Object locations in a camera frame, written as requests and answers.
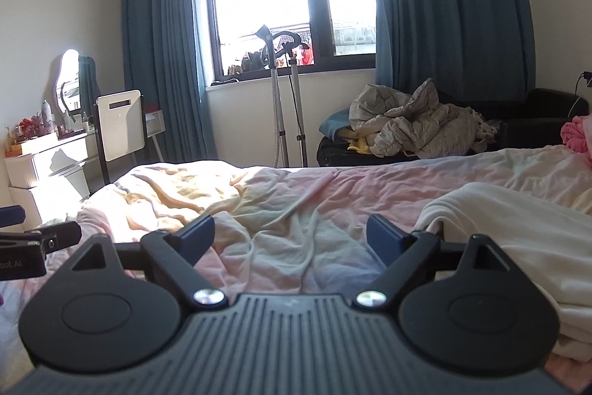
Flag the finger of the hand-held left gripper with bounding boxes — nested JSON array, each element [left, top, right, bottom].
[[0, 205, 27, 227], [0, 221, 83, 258]]

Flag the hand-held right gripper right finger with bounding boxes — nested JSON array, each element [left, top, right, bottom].
[[355, 214, 515, 308]]

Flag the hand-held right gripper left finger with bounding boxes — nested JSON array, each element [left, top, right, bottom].
[[69, 214, 228, 307]]

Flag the cream pants with striped band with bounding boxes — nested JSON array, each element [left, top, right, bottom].
[[418, 182, 592, 364]]

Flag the white dresser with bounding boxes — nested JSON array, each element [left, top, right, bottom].
[[4, 131, 98, 225]]

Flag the red ornament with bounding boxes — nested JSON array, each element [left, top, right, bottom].
[[18, 113, 45, 137]]

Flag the bed with pink sheet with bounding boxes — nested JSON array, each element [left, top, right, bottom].
[[0, 145, 592, 395]]

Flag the yellow cloth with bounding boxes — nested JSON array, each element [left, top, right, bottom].
[[347, 135, 378, 154]]

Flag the grey quilt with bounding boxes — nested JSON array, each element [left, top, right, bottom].
[[349, 78, 498, 159]]

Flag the white side table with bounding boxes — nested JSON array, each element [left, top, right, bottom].
[[144, 108, 167, 163]]

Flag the blue pillow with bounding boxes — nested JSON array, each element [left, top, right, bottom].
[[319, 108, 355, 139]]

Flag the wavy mirror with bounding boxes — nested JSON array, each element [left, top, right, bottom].
[[48, 49, 101, 114]]

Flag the standing garment steamer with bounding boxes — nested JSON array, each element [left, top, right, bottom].
[[258, 24, 316, 169]]

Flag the black sofa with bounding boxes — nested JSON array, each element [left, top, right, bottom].
[[317, 88, 577, 167]]

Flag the pink plush blanket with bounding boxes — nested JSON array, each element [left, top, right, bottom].
[[561, 115, 592, 156]]

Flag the white chair with black frame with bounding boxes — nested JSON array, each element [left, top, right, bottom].
[[91, 88, 149, 185]]

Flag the wall charger with cable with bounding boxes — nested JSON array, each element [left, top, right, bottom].
[[573, 71, 592, 110]]

